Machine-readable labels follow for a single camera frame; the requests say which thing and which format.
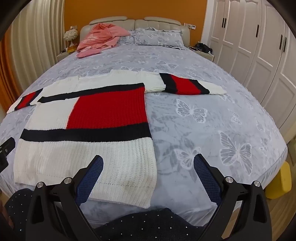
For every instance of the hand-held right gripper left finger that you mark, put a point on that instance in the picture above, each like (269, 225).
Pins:
(92, 178)

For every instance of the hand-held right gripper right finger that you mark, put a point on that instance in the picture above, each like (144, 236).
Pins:
(205, 178)

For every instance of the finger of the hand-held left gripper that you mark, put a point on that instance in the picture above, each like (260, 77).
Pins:
(3, 163)
(8, 144)

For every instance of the white red black knit sweater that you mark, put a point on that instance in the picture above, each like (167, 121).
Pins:
(104, 111)

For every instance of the grey butterfly print bedspread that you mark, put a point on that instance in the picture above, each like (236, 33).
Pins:
(196, 129)

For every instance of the person's dark sparkly clothing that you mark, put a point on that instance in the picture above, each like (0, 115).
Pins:
(150, 224)

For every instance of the yellow stool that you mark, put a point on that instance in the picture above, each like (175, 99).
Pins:
(281, 183)

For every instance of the beige striped curtain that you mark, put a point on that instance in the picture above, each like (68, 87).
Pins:
(34, 46)

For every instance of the beige nightstand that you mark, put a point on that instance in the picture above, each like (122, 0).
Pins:
(63, 55)

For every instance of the white nightstand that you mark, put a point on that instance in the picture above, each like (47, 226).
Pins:
(205, 56)

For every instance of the small pink cloth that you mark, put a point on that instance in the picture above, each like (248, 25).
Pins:
(89, 54)

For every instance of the white feather table lamp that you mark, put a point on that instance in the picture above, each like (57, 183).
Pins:
(69, 34)

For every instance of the dark items on nightstand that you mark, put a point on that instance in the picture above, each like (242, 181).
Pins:
(203, 48)

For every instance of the white panelled wardrobe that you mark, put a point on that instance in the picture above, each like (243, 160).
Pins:
(254, 46)

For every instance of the pink garment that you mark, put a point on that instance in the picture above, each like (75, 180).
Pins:
(99, 37)

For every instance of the grey butterfly print pillow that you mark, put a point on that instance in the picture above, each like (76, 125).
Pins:
(126, 39)
(159, 37)

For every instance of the beige padded headboard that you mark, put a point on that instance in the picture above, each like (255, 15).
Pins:
(159, 22)

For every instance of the white wall switch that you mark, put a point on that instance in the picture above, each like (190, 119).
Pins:
(190, 26)

